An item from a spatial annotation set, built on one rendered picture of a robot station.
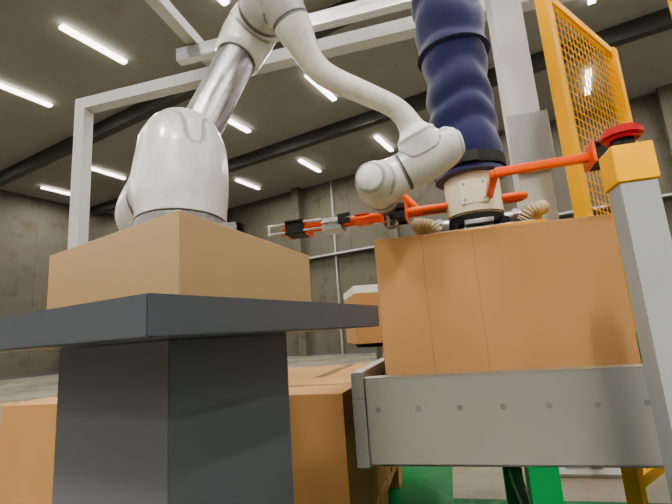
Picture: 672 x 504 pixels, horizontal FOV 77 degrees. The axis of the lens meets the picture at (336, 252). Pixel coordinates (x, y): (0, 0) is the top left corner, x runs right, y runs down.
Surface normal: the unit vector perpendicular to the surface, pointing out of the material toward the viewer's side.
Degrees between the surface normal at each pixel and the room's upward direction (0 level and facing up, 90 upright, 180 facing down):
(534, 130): 90
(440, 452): 90
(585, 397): 90
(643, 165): 90
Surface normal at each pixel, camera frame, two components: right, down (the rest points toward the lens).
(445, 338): -0.20, -0.18
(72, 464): -0.49, -0.13
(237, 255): 0.87, -0.15
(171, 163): 0.11, -0.31
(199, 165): 0.62, -0.28
